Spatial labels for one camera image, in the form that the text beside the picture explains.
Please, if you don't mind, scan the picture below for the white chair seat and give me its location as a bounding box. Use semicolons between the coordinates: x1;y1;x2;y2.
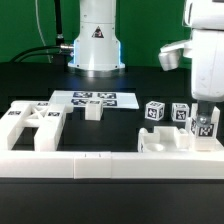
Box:
137;125;224;154

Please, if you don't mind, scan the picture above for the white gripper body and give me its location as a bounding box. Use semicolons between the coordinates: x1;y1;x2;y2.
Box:
158;29;224;102

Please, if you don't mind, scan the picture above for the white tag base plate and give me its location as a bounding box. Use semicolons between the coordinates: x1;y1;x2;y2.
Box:
49;90;139;109

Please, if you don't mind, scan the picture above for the white U-shaped fence frame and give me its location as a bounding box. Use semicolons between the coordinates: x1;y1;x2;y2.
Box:
0;128;224;179

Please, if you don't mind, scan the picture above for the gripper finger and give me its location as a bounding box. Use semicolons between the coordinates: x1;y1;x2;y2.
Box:
196;101;215;128

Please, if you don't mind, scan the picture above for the thin white cable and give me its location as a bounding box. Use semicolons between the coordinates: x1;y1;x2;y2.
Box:
34;0;54;64

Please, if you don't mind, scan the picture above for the black vertical pole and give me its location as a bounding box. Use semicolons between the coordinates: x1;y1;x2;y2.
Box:
54;0;64;45

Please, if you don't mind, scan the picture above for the white tagged cube right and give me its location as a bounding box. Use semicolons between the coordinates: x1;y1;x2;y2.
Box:
171;103;189;122

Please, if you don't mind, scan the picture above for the white tagged cube left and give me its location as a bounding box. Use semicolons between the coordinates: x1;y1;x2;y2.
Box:
145;101;165;121

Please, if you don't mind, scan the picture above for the black cable bundle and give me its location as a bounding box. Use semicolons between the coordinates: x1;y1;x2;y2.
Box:
9;43;75;64

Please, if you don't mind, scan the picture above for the white tagged cube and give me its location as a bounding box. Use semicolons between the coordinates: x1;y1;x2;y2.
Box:
171;103;189;122
145;101;165;121

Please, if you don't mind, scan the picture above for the white chair back frame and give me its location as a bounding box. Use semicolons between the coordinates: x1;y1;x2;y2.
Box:
0;101;73;152

